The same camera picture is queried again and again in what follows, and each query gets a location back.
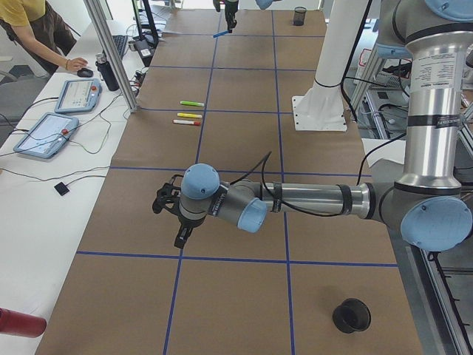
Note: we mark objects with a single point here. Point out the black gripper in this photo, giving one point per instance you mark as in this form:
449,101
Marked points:
187,223
231,9

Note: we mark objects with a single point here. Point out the blue marker pen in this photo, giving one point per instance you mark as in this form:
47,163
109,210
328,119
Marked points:
217,35

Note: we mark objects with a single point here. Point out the red white marker pen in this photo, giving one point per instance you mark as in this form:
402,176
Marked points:
186,122

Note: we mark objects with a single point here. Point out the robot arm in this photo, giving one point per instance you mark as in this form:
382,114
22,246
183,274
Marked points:
423,204
263,5

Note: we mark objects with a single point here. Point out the person's hand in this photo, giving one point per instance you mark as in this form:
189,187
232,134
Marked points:
76,64

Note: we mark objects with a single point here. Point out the black mesh pencil cup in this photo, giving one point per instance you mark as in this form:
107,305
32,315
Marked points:
299,16

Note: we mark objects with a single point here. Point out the brown paper table cover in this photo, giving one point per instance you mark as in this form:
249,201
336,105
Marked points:
129,290

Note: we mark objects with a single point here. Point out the green marker pen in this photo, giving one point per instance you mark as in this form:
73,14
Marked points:
192,104

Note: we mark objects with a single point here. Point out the yellow marker pen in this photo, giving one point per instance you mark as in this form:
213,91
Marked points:
189,115

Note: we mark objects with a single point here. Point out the black keyboard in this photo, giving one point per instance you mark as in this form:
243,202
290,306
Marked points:
121,44

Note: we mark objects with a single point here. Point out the small black square device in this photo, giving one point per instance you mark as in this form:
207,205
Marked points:
61,188

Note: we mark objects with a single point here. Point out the dark water bottle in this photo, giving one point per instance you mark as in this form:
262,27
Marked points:
105,69

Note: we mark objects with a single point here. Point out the black computer mouse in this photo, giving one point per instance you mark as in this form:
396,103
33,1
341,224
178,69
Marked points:
85,73

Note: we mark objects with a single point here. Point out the near blue teach pendant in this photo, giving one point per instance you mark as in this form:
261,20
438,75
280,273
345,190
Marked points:
48,136

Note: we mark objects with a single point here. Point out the blue teach pendant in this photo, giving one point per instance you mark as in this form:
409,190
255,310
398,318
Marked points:
48,136
78,96

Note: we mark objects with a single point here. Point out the far blue teach pendant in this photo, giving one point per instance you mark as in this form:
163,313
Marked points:
78,96

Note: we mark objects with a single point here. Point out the black solid cup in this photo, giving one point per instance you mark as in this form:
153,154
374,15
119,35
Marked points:
352,315

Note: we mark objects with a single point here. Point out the person in yellow shirt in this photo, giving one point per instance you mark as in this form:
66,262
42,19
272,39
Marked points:
40,31

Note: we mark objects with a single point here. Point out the red water bottle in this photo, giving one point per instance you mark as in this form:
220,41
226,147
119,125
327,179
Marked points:
22,325

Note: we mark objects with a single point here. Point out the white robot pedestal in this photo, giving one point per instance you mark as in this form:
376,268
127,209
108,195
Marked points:
321,109

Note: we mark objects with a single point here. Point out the aluminium frame post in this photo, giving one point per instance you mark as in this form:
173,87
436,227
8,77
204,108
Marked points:
99,21

